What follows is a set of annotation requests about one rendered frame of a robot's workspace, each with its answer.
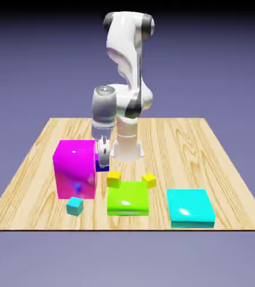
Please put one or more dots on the small cyan cube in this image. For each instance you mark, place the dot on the small cyan cube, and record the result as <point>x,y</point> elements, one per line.
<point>74,206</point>

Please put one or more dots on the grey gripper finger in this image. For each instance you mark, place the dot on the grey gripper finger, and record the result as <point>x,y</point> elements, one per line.
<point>104,159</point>

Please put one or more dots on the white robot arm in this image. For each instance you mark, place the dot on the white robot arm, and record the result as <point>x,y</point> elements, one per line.
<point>127,44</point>

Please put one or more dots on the small blue cube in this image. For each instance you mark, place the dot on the small blue cube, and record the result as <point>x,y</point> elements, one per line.
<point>97,167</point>

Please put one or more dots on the large cyan box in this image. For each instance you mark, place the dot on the large cyan box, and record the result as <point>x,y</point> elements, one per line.
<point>188,206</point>

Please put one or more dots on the small yellow cube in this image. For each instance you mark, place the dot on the small yellow cube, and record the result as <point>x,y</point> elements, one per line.
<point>114,179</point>
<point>150,179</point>

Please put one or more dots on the large lime green box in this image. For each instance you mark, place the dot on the large lime green box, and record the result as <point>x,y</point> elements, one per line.
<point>127,197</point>

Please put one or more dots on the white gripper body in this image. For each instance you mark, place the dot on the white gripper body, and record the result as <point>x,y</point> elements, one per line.
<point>103,145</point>

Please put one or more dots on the large magenta box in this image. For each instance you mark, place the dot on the large magenta box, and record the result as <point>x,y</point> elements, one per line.
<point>74,168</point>

